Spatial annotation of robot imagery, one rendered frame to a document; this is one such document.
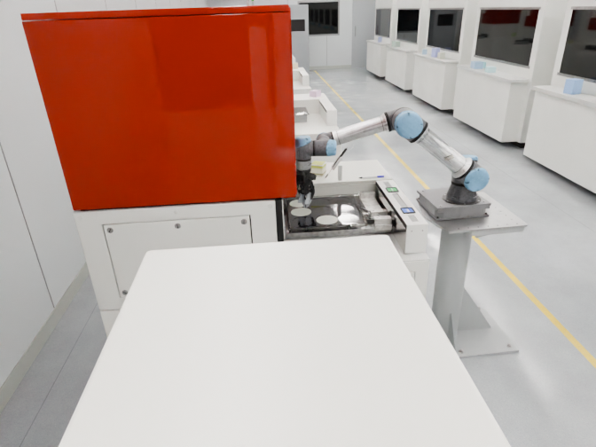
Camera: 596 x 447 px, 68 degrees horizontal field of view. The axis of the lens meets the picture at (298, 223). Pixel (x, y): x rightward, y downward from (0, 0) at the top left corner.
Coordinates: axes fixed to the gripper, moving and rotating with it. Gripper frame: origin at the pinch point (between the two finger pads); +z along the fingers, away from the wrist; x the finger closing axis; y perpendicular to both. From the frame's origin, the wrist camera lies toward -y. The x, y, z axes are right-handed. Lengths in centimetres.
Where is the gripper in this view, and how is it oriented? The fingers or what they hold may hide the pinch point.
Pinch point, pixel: (306, 204)
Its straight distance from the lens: 224.8
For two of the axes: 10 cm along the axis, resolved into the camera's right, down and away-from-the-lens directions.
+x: 8.9, 1.7, -4.3
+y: -4.6, 4.0, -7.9
